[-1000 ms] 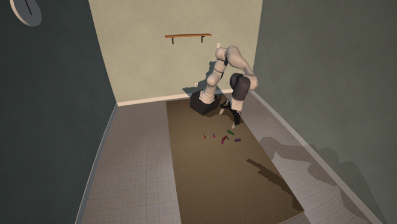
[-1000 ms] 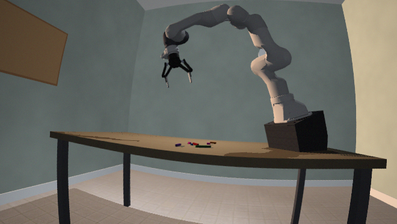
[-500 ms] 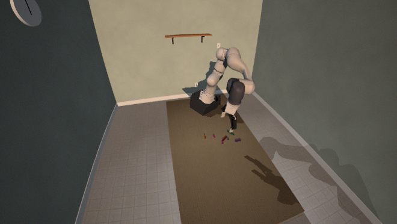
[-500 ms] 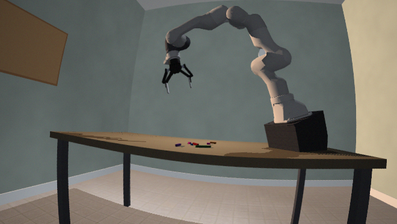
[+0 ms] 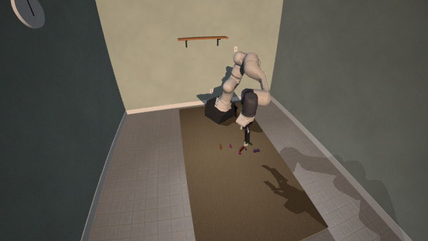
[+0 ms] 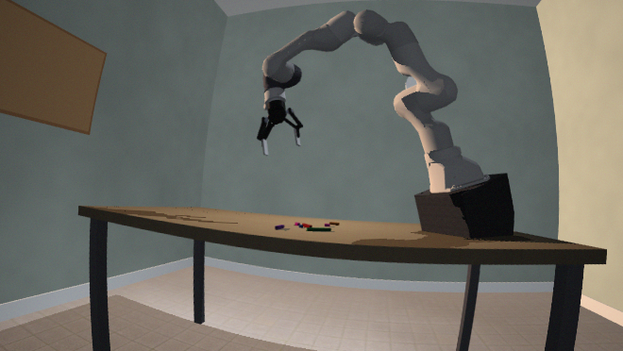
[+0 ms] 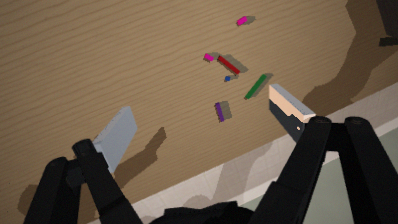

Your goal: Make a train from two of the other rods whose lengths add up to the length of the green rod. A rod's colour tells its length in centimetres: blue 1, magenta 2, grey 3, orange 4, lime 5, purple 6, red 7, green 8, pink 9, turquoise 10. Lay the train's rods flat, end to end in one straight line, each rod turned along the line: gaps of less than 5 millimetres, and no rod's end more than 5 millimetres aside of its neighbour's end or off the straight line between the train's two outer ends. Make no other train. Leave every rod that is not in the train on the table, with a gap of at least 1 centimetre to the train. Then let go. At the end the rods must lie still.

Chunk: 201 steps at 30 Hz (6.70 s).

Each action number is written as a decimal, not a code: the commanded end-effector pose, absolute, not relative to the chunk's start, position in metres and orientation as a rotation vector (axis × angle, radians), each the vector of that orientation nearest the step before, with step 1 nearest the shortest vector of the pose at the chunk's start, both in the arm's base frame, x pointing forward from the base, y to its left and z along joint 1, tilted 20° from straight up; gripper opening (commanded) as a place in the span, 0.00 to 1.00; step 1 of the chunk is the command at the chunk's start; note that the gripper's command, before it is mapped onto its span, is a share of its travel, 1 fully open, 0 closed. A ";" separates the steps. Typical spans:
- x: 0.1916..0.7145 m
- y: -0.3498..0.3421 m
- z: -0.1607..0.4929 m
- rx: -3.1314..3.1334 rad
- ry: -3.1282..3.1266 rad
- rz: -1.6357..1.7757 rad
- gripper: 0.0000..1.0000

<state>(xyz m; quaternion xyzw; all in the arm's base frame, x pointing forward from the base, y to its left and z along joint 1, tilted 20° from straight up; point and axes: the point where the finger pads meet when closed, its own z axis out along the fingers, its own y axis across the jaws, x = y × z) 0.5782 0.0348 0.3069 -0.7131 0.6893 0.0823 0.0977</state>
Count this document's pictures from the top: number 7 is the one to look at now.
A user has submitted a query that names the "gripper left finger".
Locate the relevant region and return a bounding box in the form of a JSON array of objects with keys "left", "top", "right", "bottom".
[{"left": 23, "top": 106, "right": 143, "bottom": 224}]

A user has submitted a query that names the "red rod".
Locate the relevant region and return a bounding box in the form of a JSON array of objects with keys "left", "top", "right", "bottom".
[{"left": 217, "top": 56, "right": 240, "bottom": 74}]

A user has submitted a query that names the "purple rod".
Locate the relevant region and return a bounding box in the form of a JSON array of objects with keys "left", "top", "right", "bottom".
[{"left": 215, "top": 102, "right": 224, "bottom": 122}]

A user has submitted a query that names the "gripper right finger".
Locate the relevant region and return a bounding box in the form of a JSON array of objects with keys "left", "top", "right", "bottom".
[{"left": 247, "top": 84, "right": 398, "bottom": 224}]

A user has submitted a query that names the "green rod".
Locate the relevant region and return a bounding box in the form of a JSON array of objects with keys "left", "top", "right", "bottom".
[{"left": 245, "top": 74, "right": 267, "bottom": 99}]

